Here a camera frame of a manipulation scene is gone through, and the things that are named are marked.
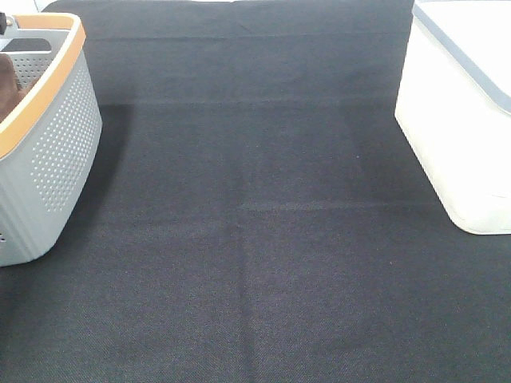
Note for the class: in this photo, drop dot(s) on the white storage box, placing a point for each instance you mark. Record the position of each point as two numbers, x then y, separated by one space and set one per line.
453 107

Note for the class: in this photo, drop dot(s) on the black table cloth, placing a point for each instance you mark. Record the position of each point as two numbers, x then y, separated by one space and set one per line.
254 213

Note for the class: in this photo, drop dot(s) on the brown towels in basket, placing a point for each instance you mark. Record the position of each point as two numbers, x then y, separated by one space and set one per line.
11 91

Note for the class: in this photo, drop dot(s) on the grey perforated laundry basket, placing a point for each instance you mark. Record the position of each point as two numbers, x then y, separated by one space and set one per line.
50 139

